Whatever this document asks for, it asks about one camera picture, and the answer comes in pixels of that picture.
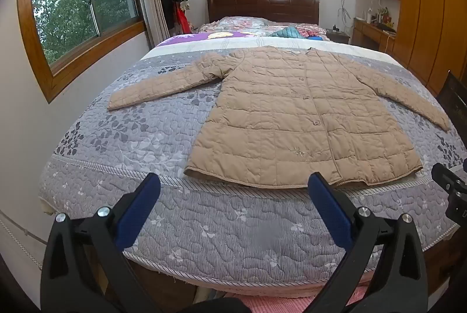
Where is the purple printed blanket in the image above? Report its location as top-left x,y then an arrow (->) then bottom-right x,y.
157,29 -> 263,47

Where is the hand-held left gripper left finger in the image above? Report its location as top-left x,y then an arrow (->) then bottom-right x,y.
40,172 -> 163,313

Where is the bed with grey floral quilt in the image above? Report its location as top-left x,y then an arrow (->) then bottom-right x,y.
38,41 -> 464,293

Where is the red hanging garment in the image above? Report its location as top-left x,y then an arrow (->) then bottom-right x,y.
175,3 -> 192,34

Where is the teal puffer jacket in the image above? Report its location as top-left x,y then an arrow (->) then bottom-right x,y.
272,26 -> 303,40

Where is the black hanging garment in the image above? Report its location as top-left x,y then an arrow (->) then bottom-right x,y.
158,0 -> 179,31

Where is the wooden desk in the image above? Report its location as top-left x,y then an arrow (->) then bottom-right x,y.
352,18 -> 396,53

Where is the dark nightstand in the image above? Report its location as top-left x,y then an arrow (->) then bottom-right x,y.
325,28 -> 351,44

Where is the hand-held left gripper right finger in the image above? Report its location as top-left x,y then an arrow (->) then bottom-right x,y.
304,172 -> 429,313

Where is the patchwork pillow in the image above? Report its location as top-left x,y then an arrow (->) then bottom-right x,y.
199,16 -> 327,41

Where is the pink checked cloth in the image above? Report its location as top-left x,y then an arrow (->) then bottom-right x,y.
233,282 -> 371,313

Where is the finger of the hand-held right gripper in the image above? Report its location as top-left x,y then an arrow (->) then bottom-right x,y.
431,163 -> 467,196

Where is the dark chair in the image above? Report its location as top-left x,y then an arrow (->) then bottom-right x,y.
436,70 -> 467,139

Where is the large wooden-framed window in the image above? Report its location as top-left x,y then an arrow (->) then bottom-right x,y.
16,0 -> 148,104

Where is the wooden wardrobe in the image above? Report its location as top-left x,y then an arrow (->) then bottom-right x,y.
354,0 -> 467,95

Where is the beige quilted jacket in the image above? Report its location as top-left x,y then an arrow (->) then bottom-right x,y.
107,46 -> 452,188

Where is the dark wooden headboard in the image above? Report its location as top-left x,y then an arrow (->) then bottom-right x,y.
207,0 -> 320,25

